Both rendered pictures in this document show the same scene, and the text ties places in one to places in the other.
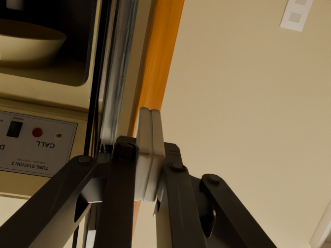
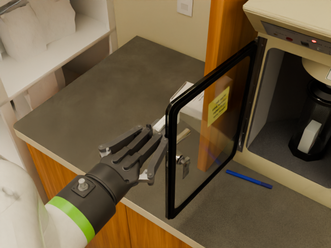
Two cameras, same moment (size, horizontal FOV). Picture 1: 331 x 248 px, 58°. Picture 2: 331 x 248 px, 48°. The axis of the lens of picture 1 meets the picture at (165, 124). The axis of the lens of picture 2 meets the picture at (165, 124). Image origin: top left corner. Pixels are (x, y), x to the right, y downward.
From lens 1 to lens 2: 74 cm
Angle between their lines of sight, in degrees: 71
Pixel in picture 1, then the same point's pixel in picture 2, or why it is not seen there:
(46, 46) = (305, 61)
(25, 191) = (281, 23)
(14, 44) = (317, 73)
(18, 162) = (293, 33)
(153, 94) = (210, 63)
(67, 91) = (281, 46)
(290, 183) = not seen: outside the picture
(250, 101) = not seen: outside the picture
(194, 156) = not seen: outside the picture
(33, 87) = (303, 51)
